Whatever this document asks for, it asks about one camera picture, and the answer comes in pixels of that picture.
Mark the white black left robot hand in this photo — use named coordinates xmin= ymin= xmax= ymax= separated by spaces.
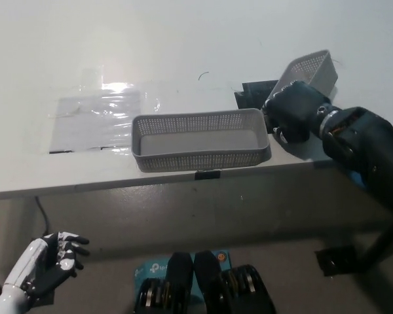
xmin=2 ymin=230 xmax=90 ymax=298

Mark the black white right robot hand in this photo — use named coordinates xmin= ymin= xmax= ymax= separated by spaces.
xmin=261 ymin=80 xmax=335 ymax=144

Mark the short grey perforated basket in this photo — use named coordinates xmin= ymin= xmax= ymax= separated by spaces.
xmin=267 ymin=49 xmax=339 ymax=103

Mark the teal tp-link box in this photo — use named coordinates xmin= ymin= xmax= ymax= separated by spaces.
xmin=134 ymin=250 xmax=231 ymax=297

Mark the black patch mat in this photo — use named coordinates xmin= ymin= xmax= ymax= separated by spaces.
xmin=233 ymin=79 xmax=280 ymax=110

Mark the blue object under table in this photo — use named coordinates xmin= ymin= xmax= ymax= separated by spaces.
xmin=346 ymin=169 xmax=365 ymax=190

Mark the long grey perforated basket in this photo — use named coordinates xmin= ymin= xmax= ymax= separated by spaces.
xmin=131 ymin=107 xmax=272 ymax=173

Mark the black tape strip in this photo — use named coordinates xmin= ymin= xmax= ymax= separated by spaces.
xmin=194 ymin=169 xmax=221 ymax=181

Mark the clear film over grey sheet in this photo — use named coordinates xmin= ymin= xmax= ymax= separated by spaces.
xmin=47 ymin=80 xmax=163 ymax=154

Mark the black floor plate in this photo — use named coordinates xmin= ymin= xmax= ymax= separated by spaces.
xmin=314 ymin=245 xmax=364 ymax=278

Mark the black power cable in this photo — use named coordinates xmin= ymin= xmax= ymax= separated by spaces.
xmin=34 ymin=195 xmax=50 ymax=236

